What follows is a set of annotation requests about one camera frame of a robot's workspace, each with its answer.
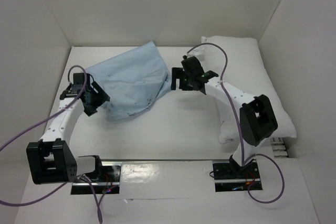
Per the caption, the light blue pillowcase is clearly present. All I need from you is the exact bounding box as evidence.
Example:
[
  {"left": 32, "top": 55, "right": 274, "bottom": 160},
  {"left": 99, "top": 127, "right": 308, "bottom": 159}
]
[{"left": 86, "top": 41, "right": 172, "bottom": 122}]

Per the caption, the white pillow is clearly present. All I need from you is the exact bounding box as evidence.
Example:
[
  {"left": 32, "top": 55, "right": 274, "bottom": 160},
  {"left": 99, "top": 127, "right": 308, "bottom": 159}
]
[{"left": 200, "top": 36, "right": 297, "bottom": 144}]

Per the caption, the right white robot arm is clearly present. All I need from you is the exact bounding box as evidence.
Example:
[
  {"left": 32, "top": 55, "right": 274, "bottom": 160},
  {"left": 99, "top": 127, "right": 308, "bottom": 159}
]
[{"left": 171, "top": 56, "right": 278, "bottom": 178}]

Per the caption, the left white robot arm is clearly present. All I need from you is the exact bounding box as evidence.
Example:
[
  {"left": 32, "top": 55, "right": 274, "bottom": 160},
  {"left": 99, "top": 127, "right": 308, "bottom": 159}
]
[{"left": 26, "top": 73, "right": 110, "bottom": 184}]

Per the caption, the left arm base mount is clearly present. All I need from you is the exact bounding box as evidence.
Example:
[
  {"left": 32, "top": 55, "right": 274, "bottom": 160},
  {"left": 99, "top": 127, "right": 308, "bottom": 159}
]
[{"left": 70, "top": 161, "right": 122, "bottom": 196}]

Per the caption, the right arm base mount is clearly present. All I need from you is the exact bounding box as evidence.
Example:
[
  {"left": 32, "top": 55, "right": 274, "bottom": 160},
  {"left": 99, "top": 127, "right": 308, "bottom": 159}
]
[{"left": 209, "top": 160, "right": 263, "bottom": 193}]

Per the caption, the aluminium frame rail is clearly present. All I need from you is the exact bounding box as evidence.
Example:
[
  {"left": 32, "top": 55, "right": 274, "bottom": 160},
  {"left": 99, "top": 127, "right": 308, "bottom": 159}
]
[{"left": 270, "top": 137, "right": 289, "bottom": 158}]

